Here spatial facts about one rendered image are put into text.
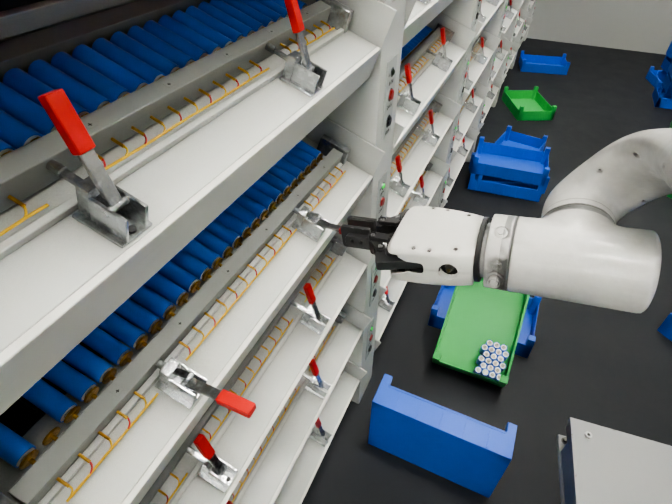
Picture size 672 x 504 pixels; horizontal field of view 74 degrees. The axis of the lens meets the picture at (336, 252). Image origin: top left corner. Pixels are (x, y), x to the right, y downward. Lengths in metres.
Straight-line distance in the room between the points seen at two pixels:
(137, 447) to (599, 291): 0.45
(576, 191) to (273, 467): 0.63
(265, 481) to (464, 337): 0.76
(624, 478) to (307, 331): 0.57
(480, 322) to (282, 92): 1.05
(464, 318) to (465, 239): 0.90
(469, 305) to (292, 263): 0.91
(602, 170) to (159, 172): 0.44
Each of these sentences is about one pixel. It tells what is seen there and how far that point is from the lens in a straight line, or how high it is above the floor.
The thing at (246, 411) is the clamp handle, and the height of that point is 0.74.
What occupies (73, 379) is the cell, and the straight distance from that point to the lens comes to 0.46.
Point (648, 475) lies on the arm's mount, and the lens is 0.96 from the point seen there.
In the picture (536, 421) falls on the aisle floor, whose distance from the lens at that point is 1.35.
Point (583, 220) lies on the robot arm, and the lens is 0.52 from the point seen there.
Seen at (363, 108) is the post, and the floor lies 0.82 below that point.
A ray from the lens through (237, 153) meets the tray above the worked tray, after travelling 0.40.
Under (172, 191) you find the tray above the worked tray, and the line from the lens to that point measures 0.35.
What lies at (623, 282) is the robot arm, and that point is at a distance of 0.50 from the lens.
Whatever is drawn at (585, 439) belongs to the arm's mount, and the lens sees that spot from 0.94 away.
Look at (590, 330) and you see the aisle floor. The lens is 1.62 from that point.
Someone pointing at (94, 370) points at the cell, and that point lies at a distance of 0.46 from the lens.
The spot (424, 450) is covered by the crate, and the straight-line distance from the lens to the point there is 1.13.
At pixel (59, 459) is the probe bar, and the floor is 0.76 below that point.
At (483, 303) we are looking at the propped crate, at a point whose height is 0.10.
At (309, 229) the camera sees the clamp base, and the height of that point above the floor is 0.73.
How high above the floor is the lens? 1.10
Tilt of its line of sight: 41 degrees down
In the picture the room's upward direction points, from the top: straight up
